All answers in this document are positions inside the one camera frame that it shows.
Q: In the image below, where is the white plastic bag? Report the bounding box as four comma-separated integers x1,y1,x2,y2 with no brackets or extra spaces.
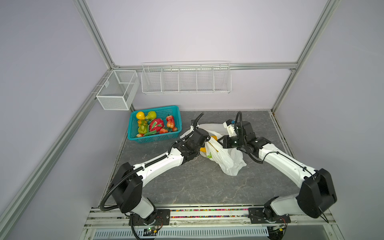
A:
199,124,247,176

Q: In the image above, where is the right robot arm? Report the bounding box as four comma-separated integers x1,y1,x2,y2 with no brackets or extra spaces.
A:
219,112,337,223

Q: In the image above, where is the green fake pear top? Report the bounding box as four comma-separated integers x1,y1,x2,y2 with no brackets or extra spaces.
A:
146,111,157,121

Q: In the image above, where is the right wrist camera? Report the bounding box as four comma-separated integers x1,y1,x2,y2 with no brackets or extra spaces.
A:
223,120,237,137

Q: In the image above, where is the red pink fake apple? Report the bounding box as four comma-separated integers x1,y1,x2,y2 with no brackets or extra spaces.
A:
166,115,174,122

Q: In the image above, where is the white wire shelf basket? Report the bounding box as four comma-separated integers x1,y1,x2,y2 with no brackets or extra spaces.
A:
141,61,232,95

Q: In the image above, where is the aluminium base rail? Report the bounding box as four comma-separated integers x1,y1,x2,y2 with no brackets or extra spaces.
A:
80,205,344,240

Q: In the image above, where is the fake rose apple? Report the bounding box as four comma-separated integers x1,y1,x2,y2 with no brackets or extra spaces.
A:
167,120,175,129

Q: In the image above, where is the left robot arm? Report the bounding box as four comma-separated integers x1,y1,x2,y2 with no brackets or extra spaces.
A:
99,113,211,225

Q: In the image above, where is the orange fake fruit with leaves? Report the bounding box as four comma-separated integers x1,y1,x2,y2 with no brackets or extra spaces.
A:
138,120,148,127

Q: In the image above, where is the white mesh box basket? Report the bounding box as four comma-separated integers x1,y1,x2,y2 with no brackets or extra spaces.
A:
96,70,140,111

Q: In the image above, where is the teal plastic basket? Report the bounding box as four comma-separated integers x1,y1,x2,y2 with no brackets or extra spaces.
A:
127,106,182,144

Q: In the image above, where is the yellow fake lemon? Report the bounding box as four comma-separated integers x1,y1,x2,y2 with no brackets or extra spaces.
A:
136,112,146,120

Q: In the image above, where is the red fake strawberry with stem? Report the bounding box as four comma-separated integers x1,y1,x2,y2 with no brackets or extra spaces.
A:
159,128,169,134

